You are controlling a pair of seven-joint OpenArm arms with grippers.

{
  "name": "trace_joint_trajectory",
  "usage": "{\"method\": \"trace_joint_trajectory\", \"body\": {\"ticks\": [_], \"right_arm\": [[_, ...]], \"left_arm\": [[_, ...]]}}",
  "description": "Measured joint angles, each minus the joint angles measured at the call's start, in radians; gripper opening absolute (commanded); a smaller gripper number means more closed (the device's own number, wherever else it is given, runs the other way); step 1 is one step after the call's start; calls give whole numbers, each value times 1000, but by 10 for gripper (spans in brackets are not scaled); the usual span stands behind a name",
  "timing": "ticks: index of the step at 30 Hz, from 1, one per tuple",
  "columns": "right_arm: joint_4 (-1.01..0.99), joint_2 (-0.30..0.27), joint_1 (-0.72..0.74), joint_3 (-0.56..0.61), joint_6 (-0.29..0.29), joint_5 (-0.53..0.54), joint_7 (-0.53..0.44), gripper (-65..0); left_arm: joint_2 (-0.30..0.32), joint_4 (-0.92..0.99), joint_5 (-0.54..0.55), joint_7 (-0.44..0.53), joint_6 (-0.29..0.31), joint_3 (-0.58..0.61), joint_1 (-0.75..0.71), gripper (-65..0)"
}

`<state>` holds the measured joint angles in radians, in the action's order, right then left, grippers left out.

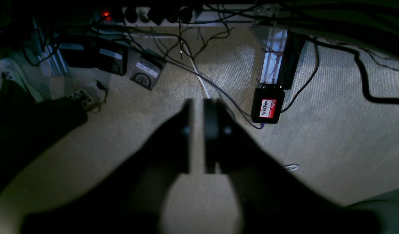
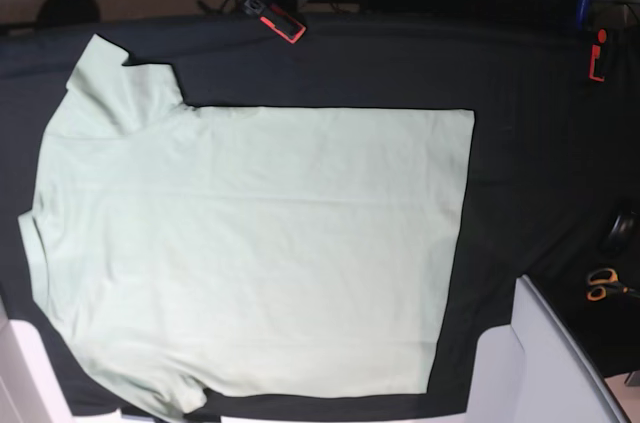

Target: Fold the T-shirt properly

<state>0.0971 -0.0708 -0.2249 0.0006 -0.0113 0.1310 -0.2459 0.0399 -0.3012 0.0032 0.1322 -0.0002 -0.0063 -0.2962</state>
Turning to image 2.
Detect light green T-shirt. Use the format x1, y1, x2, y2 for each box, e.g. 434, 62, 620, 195
18, 36, 474, 422

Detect black round stool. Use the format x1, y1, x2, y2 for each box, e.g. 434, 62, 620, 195
36, 0, 101, 28

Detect red and black clamp tool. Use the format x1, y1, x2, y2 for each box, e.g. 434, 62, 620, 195
243, 0, 306, 44

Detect black table cloth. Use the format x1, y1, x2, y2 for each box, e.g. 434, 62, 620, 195
1, 15, 639, 421

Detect blue cable bundle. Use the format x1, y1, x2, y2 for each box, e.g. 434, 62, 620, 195
575, 0, 594, 33

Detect orange and black bracket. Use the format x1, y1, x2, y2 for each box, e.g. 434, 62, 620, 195
588, 28, 608, 83

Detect orange handled scissors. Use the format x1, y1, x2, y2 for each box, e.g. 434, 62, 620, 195
586, 267, 639, 302

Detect white table frame right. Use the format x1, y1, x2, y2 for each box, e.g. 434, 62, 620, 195
465, 276, 628, 423

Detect white table frame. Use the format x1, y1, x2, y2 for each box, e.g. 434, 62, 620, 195
465, 276, 628, 423
0, 309, 123, 423

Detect white table frame left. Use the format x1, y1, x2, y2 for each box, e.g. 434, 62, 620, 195
0, 309, 123, 423

